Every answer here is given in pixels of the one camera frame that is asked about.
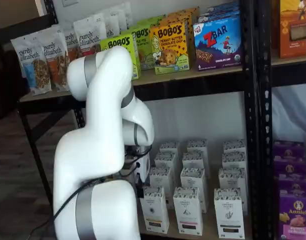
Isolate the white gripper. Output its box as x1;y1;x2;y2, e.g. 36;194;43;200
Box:
134;153;151;199

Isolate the white tea box yellow strip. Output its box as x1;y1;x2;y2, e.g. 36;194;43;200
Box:
139;186;170;235
154;151;178;173
149;166;172;193
159;140;181;155

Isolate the white tea box pink strip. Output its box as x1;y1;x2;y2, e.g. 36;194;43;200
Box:
180;166;209;214
186;139;209;156
172;186;204;236
182;151;210;176

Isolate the white tea box dark strip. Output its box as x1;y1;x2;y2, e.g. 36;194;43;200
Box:
213;187;246;240
222;139;247;155
222;151;248;171
218;167;248;216

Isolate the black metal shelf rack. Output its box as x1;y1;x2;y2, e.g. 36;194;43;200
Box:
0;0;258;240
257;0;306;240

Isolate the yellow Bobo's peanut butter box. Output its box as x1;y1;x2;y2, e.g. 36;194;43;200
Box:
166;6;201;63
149;21;191;75
155;12;195;70

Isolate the purple Annie's snack box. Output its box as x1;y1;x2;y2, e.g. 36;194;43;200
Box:
279;189;306;240
272;156;306;176
277;173;306;195
272;140;305;161

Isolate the green Bobo's apple pie box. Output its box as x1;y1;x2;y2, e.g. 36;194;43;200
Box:
99;33;141;81
136;14;167;29
129;24;155;71

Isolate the blue Zbar snack box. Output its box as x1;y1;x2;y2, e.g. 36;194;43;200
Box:
205;1;241;13
197;8;242;25
192;14;244;72

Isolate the orange cracker box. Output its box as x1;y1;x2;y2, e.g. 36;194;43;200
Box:
279;0;306;60

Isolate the orange label granola bag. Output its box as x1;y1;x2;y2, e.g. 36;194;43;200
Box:
41;31;76;92
62;27;81;74

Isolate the blue label granola bag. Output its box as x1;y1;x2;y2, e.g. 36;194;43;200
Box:
10;32;53;97

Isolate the white plastic sheet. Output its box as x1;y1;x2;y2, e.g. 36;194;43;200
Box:
271;83;306;151

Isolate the dark brown sofa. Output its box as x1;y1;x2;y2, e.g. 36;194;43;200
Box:
0;48;26;121

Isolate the white granola bag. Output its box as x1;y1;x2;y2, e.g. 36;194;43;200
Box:
104;8;122;37
117;1;133;32

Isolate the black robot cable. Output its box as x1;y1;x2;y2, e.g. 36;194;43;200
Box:
30;144;154;233

